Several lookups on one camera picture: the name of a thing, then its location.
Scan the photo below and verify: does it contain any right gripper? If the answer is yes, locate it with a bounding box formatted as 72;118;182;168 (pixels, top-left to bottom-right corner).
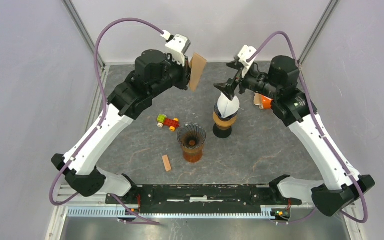
213;60;280;101

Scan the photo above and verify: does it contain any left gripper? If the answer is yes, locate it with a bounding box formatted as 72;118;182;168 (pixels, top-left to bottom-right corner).
150;53;197;99

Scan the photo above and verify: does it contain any brown paper coffee filter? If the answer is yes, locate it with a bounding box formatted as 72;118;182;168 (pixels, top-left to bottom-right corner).
189;52;207;92

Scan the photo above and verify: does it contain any blue ribbed plastic dripper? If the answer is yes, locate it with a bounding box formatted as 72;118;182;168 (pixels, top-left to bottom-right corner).
214;103;239;120

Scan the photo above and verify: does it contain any light wooden ring holder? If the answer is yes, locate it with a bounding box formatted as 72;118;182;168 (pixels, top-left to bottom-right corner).
212;111;237;130

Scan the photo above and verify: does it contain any clear smoky ribbed dripper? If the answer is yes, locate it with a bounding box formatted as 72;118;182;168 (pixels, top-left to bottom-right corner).
177;123;207;149

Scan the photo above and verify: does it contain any orange glass carafe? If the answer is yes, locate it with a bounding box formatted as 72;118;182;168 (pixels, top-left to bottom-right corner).
183;151;203;163

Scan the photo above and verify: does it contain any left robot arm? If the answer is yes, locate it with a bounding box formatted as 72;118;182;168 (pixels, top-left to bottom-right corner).
51;49;192;204

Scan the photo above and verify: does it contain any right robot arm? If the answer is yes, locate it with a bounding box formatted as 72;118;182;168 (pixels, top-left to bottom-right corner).
214;55;375;217

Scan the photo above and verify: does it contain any orange black coffee filter box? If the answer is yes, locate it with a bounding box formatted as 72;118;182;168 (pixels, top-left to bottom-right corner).
253;93;272;110

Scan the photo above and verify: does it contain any colourful toy brick car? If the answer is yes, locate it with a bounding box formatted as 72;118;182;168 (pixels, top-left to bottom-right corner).
156;114;180;132

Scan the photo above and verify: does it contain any small wooden block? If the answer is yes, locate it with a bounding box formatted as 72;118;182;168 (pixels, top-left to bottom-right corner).
162;155;172;172

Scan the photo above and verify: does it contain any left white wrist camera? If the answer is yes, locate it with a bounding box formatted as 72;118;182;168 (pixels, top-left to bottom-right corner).
160;30;191;67

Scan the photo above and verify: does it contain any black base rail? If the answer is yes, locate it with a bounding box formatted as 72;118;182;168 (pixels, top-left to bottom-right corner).
105;184;302;214

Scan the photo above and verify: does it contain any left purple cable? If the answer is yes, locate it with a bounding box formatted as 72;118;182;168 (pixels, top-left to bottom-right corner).
48;17;171;207

